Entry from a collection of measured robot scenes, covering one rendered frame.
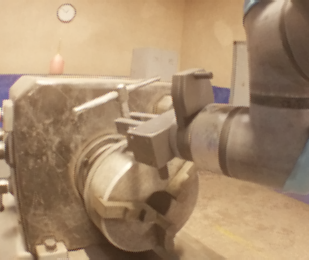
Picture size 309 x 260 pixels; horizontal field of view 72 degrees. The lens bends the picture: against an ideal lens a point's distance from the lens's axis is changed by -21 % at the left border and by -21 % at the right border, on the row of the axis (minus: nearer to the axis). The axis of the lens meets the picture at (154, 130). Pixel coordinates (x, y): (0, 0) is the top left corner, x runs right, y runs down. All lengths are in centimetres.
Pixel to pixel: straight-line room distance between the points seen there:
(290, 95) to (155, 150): 19
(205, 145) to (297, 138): 11
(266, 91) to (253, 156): 7
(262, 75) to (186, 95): 11
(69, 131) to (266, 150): 47
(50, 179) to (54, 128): 13
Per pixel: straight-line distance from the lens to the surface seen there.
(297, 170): 25
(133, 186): 48
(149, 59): 403
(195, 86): 32
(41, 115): 59
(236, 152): 27
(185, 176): 52
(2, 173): 272
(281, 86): 24
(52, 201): 66
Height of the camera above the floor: 134
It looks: 11 degrees down
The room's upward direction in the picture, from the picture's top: 5 degrees clockwise
